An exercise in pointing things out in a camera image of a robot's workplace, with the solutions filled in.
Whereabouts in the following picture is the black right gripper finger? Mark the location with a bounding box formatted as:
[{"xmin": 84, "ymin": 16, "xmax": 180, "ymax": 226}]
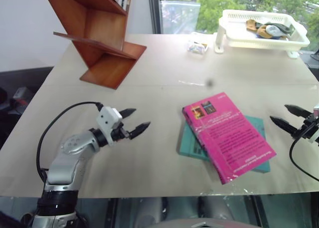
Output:
[
  {"xmin": 269, "ymin": 115, "xmax": 298, "ymax": 139},
  {"xmin": 284, "ymin": 104, "xmax": 313, "ymax": 118}
]

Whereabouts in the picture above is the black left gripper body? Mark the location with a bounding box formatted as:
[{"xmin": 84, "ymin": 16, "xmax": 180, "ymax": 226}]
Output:
[{"xmin": 111, "ymin": 122, "xmax": 133, "ymax": 142}]

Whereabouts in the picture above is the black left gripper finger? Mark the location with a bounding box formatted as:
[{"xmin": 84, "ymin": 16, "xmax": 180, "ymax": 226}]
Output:
[
  {"xmin": 119, "ymin": 108, "xmax": 138, "ymax": 119},
  {"xmin": 128, "ymin": 121, "xmax": 152, "ymax": 140}
]

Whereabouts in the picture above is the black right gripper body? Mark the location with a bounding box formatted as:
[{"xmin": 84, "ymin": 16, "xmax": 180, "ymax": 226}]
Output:
[{"xmin": 292, "ymin": 112, "xmax": 319, "ymax": 141}]

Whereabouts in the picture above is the pink paperback book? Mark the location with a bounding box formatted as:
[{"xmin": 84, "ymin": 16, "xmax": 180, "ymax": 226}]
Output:
[{"xmin": 182, "ymin": 91, "xmax": 278, "ymax": 186}]

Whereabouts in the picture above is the teal paperback book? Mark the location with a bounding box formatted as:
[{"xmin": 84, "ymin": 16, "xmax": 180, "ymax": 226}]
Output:
[{"xmin": 177, "ymin": 114, "xmax": 272, "ymax": 174}]

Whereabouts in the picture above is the brown wooden zigzag bookshelf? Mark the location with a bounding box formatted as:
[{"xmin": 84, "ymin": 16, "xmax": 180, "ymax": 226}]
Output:
[{"xmin": 41, "ymin": 0, "xmax": 148, "ymax": 90}]

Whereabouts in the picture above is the grey white sock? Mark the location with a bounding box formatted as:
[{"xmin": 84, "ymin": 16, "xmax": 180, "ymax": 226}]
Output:
[{"xmin": 265, "ymin": 24, "xmax": 283, "ymax": 37}]

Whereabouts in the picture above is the small clear plastic packet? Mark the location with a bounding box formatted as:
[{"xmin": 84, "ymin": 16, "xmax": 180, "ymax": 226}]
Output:
[{"xmin": 187, "ymin": 40, "xmax": 209, "ymax": 55}]

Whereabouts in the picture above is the tan sock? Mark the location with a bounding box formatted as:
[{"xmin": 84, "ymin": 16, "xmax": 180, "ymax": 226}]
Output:
[{"xmin": 246, "ymin": 19, "xmax": 266, "ymax": 38}]

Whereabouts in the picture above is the white plastic slotted basket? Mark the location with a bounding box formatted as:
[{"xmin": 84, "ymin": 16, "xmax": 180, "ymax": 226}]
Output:
[{"xmin": 213, "ymin": 9, "xmax": 311, "ymax": 59}]

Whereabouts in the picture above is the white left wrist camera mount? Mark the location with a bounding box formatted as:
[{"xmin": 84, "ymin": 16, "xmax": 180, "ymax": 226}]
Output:
[{"xmin": 96, "ymin": 106, "xmax": 124, "ymax": 147}]

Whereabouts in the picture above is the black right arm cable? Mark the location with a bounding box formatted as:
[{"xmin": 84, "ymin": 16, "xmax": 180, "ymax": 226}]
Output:
[{"xmin": 289, "ymin": 137, "xmax": 319, "ymax": 183}]

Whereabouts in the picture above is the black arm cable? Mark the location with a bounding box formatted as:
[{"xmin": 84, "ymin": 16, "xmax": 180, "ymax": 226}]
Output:
[
  {"xmin": 36, "ymin": 101, "xmax": 104, "ymax": 182},
  {"xmin": 289, "ymin": 137, "xmax": 319, "ymax": 183}
]

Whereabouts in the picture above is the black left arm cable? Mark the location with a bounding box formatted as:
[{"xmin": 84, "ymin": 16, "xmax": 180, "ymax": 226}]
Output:
[{"xmin": 36, "ymin": 101, "xmax": 104, "ymax": 182}]

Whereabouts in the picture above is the dark window frame post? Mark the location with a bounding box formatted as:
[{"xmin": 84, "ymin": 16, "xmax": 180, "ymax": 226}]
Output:
[{"xmin": 149, "ymin": 0, "xmax": 163, "ymax": 34}]

